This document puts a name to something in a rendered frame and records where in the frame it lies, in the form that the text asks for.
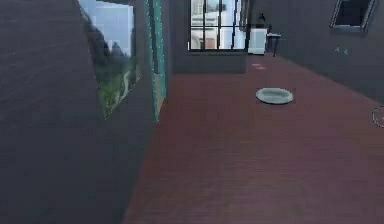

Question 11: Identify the black framed window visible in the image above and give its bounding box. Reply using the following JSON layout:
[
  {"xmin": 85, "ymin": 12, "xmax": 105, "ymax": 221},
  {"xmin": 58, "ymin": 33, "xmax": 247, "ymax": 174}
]
[{"xmin": 188, "ymin": 0, "xmax": 249, "ymax": 52}]

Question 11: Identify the dark framed wall picture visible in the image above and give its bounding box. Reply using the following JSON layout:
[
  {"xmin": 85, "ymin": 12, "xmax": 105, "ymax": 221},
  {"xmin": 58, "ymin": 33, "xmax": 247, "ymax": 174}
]
[{"xmin": 329, "ymin": 0, "xmax": 379, "ymax": 33}]

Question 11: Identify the landscape wall picture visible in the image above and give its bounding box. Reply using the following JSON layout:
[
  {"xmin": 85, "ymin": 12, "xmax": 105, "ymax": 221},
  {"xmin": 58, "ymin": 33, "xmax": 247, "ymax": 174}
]
[{"xmin": 77, "ymin": 0, "xmax": 142, "ymax": 120}]

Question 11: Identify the white cabinet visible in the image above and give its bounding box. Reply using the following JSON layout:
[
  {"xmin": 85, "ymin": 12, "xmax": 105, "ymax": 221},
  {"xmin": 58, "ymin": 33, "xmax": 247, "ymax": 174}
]
[{"xmin": 248, "ymin": 27, "xmax": 268, "ymax": 55}]

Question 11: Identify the dark round ring object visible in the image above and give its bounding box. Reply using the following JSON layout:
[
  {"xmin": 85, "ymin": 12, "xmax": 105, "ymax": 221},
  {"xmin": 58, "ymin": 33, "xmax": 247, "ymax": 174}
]
[{"xmin": 371, "ymin": 105, "xmax": 384, "ymax": 128}]

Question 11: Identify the dark house plant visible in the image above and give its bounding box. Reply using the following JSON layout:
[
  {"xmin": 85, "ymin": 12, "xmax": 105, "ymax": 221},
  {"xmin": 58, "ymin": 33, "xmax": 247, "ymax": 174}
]
[{"xmin": 255, "ymin": 12, "xmax": 267, "ymax": 29}]

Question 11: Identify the dark side table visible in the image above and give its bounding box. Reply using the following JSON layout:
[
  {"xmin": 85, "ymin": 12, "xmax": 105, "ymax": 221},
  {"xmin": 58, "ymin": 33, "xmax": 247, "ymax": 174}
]
[{"xmin": 266, "ymin": 32, "xmax": 282, "ymax": 58}]

